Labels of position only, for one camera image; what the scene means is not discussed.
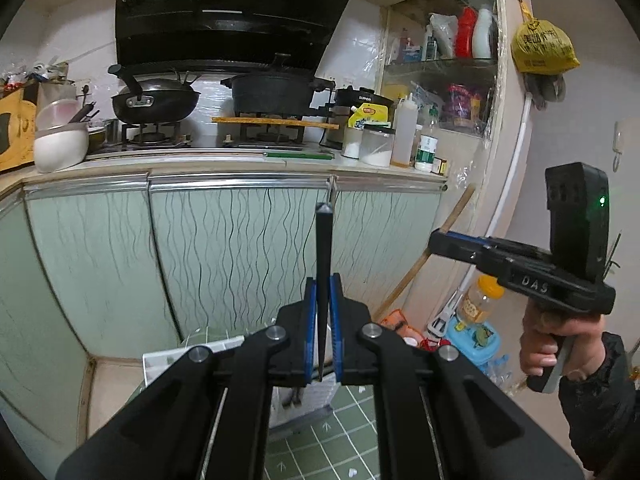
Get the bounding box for gas stove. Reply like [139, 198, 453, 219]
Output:
[87, 120, 341, 153]

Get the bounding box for wooden cutting board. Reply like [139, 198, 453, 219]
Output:
[211, 116, 335, 125]

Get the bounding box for clear jar white powder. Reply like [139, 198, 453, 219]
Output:
[360, 125, 396, 167]

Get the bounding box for person's right forearm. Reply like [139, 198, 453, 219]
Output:
[557, 332, 640, 476]

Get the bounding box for black cast iron pot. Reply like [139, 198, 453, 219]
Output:
[220, 52, 336, 118]

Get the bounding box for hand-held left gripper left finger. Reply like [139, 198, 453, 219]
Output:
[55, 276, 321, 480]

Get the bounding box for green plastic strip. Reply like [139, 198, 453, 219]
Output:
[262, 152, 335, 161]

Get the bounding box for black range hood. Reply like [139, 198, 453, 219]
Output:
[115, 0, 368, 73]

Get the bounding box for orange bag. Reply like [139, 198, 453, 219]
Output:
[380, 310, 426, 343]

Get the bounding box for black wok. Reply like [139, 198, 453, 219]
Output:
[107, 62, 202, 125]

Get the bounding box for white pipe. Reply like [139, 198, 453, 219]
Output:
[457, 92, 533, 311]

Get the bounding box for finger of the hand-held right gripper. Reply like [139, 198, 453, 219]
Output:
[446, 231, 549, 262]
[428, 229, 507, 282]

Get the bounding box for wooden broom stick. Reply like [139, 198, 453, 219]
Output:
[385, 184, 477, 311]

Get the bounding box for white plastic clamp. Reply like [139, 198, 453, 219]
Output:
[425, 290, 468, 346]

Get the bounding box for green frog toy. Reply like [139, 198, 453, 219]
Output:
[467, 325, 498, 351]

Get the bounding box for white bowl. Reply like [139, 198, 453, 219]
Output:
[33, 125, 91, 173]

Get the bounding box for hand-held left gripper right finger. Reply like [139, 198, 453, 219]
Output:
[327, 272, 587, 480]

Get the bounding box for white plastic bottle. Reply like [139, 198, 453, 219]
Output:
[472, 5, 496, 59]

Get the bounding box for grey hanging cloth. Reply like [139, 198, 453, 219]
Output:
[525, 72, 568, 111]

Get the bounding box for red plastic bottle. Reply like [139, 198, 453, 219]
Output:
[455, 6, 476, 58]

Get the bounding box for purple package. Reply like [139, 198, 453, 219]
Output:
[445, 84, 483, 128]

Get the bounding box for yellow plastic bag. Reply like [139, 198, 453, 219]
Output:
[510, 17, 581, 73]

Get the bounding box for yellow spout pouch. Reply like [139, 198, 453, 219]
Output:
[347, 102, 391, 128]

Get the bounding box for white grey chopstick holder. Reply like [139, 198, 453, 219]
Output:
[142, 325, 337, 428]

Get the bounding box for green label bottle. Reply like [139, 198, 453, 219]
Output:
[414, 105, 440, 172]

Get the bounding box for black chopstick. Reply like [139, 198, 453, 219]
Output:
[314, 201, 335, 383]

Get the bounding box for pack of water bottles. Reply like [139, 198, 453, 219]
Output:
[482, 355, 516, 386]

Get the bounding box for black blender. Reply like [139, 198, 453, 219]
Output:
[320, 87, 393, 151]

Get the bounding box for yellow lid plastic jar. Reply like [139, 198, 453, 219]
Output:
[460, 275, 506, 323]

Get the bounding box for person's right hand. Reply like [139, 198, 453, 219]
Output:
[519, 305, 608, 382]

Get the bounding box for yellow wooden box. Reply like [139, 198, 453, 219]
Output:
[0, 87, 41, 171]

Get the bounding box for white squeeze bottle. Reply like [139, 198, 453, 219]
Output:
[391, 92, 418, 167]

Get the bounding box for blue plastic container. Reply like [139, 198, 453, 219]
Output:
[445, 317, 503, 371]

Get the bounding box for white plastic bag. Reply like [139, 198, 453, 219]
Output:
[429, 12, 458, 58]

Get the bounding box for glass wall shelf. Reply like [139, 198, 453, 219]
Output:
[382, 0, 503, 138]

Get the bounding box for small white powder jar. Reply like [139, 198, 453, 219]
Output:
[342, 126, 363, 160]

